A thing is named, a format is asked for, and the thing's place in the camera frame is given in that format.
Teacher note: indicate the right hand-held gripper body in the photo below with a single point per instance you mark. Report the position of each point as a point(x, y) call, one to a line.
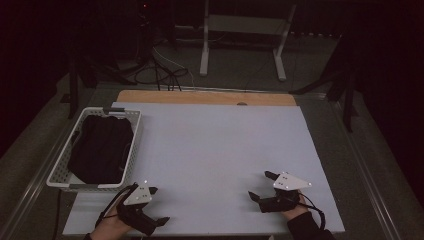
point(283, 196)

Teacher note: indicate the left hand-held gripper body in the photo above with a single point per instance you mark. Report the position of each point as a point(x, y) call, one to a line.
point(135, 207)

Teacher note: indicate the person's right hand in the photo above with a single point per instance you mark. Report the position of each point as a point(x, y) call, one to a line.
point(296, 210)

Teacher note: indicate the person's left hand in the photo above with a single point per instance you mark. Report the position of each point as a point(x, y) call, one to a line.
point(110, 226)

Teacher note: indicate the white table mat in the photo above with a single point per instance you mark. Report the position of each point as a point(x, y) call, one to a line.
point(213, 156)

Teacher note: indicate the black cloth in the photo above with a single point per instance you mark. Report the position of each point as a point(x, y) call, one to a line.
point(100, 150)

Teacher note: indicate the white plastic basket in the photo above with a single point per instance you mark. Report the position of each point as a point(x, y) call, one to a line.
point(60, 175)

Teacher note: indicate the black tripod stand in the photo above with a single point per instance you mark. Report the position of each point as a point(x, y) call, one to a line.
point(73, 90)
point(346, 96)

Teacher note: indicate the white metal stand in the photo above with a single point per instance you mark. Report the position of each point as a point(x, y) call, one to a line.
point(208, 43)

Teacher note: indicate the metal floor rail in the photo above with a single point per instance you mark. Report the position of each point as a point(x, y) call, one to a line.
point(36, 180)
point(363, 173)

